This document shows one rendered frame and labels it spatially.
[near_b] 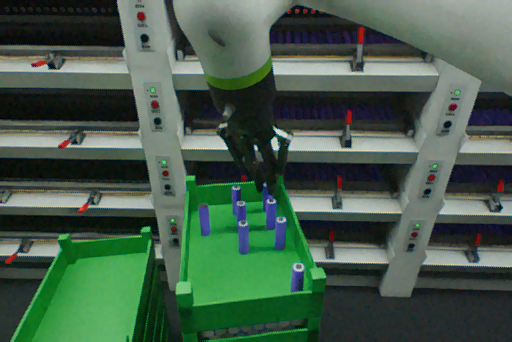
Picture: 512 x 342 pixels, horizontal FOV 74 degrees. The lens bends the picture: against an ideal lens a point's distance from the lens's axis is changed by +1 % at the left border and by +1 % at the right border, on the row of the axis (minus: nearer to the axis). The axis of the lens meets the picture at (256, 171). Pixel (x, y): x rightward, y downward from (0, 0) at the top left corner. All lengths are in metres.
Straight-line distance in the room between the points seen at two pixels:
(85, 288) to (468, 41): 0.80
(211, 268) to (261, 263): 0.09
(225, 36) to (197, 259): 0.38
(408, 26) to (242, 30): 0.17
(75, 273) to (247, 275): 0.46
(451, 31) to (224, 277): 0.45
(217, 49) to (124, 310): 0.57
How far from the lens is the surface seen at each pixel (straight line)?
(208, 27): 0.38
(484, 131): 1.05
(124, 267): 0.87
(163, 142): 0.90
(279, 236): 0.60
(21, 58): 1.02
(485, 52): 0.39
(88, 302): 0.83
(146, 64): 0.84
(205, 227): 0.64
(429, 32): 0.40
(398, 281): 1.22
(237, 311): 0.50
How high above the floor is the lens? 0.91
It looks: 30 degrees down
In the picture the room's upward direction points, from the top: straight up
